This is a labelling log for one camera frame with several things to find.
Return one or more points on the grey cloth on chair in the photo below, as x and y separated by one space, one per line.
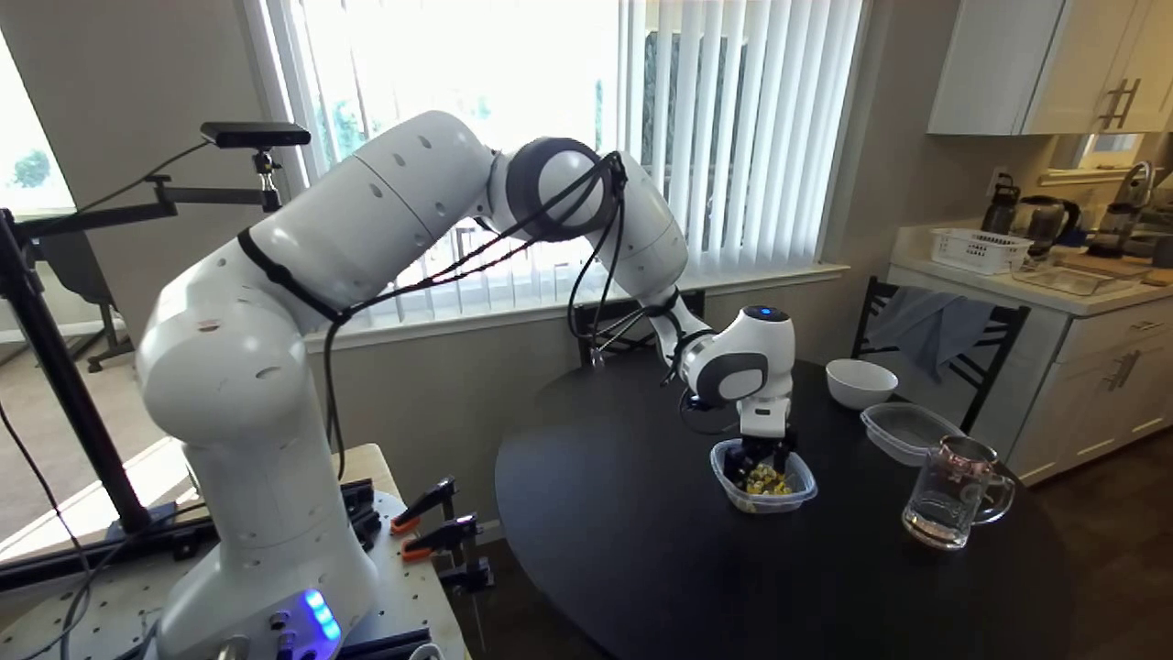
929 327

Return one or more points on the white upper cabinet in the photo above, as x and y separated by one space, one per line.
1058 66

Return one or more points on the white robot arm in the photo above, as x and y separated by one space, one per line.
234 369

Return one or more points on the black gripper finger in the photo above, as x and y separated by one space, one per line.
783 454
739 462

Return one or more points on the clear plastic bowl with food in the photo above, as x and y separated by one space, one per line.
768 489

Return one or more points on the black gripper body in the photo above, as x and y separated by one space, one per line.
764 424

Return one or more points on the black chair near window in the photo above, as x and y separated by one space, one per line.
619 327

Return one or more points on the white ceramic bowl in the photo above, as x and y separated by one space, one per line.
860 383

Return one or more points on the orange handled clamp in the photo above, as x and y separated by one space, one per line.
445 536
441 495

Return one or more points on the clear glass mug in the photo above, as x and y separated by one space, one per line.
958 489

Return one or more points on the white dish basket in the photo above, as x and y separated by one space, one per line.
981 249

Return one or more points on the round black table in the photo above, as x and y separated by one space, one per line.
611 508

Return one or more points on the white vertical window blinds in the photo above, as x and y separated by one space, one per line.
735 108

